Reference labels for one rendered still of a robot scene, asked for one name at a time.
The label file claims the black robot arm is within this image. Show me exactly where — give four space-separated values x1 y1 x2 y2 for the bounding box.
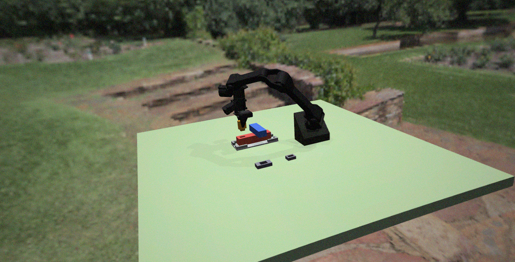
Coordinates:
218 68 325 132

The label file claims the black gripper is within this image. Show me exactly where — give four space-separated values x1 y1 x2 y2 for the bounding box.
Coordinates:
233 97 253 128

